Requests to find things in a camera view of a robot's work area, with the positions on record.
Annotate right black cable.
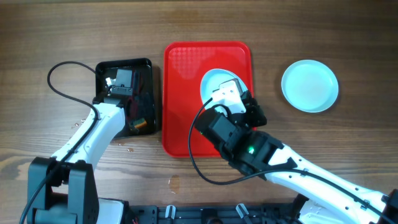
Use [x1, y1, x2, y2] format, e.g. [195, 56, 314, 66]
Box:
[187, 96, 392, 224]

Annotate black rectangular water tray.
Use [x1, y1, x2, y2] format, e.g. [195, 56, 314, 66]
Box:
[93, 58, 157, 139]

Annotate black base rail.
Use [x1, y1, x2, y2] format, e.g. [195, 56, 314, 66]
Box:
[131, 203, 300, 224]

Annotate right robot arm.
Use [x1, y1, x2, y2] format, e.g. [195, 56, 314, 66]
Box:
[190, 91, 397, 223]

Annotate red plastic tray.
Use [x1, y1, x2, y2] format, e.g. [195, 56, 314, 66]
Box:
[162, 41, 254, 158]

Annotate pale blue plate top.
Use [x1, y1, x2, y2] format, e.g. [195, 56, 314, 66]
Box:
[200, 68, 248, 104]

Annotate green orange sponge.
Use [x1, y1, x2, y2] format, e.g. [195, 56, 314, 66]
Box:
[130, 118, 147, 130]

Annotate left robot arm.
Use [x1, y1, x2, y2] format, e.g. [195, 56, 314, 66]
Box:
[20, 66, 157, 223]

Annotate pale blue plate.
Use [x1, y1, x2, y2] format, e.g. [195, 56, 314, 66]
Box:
[280, 60, 340, 113]
[200, 68, 248, 104]

